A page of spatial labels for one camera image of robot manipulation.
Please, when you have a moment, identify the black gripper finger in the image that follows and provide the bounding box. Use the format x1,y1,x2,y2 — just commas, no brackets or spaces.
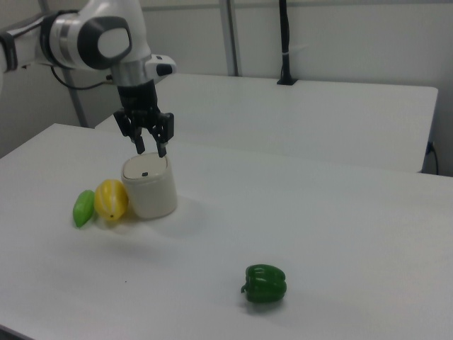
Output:
148,112,176,159
113,110,146,155

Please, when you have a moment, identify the white side table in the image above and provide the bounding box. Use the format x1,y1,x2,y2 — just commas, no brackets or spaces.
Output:
94,72,440,174

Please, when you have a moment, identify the black wall cable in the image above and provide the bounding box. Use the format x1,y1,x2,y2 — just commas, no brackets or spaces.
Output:
425,140,440,175

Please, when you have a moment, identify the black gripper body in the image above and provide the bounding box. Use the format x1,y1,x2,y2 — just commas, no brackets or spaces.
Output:
116,80,162,125

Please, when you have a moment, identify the dark green toy bell pepper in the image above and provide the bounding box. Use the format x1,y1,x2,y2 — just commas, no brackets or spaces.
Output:
240,263,287,305

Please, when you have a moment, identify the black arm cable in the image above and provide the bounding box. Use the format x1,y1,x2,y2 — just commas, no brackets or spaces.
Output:
50,65,118,91

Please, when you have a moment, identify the beige plastic garbage bin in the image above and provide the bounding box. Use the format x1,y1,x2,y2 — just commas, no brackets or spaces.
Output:
120,152,178,220

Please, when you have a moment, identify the yellow striped toy melon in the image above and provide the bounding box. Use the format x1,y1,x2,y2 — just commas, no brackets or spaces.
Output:
93,179,130,222

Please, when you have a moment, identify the light green toy cucumber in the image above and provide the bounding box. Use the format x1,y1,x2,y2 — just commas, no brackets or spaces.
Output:
72,190,96,230

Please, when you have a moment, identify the black pole with base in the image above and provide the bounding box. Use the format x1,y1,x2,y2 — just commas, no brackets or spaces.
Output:
277,0,299,86

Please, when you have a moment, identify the grey partition wall post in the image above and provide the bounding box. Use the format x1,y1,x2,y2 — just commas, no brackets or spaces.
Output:
218,0,242,77

